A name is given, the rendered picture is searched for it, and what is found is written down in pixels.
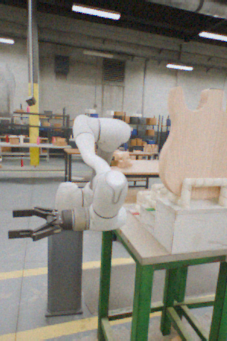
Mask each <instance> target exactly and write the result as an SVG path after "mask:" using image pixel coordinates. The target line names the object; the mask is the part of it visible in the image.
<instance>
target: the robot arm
mask: <svg viewBox="0 0 227 341"><path fill-rule="evenodd" d="M73 133H74V138H75V141H76V144H77V146H78V148H79V150H80V152H81V154H82V157H83V159H84V160H85V163H86V164H87V165H88V166H89V167H92V168H93V170H92V173H91V179H90V182H89V183H87V184H86V185H85V188H84V189H79V188H78V186H77V185H76V184H74V183H71V182H67V183H62V184H61V185H60V186H59V188H58V190H57V192H56V208H55V209H51V208H47V207H38V206H34V208H33V209H25V210H12V216H13V218H14V217H27V216H33V215H35V216H38V217H41V218H45V219H46V223H45V224H43V225H41V226H40V227H38V228H35V229H34V230H33V229H31V228H26V229H15V230H8V239H14V238H25V237H30V238H32V239H33V241H38V240H41V239H43V238H45V237H49V236H51V235H54V234H60V233H61V228H62V230H72V228H73V230H74V231H110V230H114V229H118V228H121V227H123V226H124V225H125V224H126V220H127V213H126V210H125V208H124V207H123V204H124V202H125V199H126V194H127V181H126V178H125V176H124V174H123V173H122V172H120V171H118V170H111V169H110V163H111V161H112V158H113V155H114V152H115V151H116V150H117V149H118V148H119V147H120V146H121V144H124V143H126V142H127V140H128V139H129V136H130V129H129V125H128V124H127V123H125V122H124V121H122V120H117V119H111V118H93V117H88V116H86V115H79V116H77V117H76V119H75V122H74V126H73ZM95 142H96V143H97V144H98V150H97V154H96V155H95V153H94V143H95Z"/></svg>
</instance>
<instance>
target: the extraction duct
mask: <svg viewBox="0 0 227 341"><path fill-rule="evenodd" d="M148 1H151V2H157V3H161V4H164V5H170V6H174V7H177V8H183V9H186V10H190V11H195V12H199V13H203V14H208V15H212V16H216V17H219V18H225V19H227V2H226V1H223V0H148Z"/></svg>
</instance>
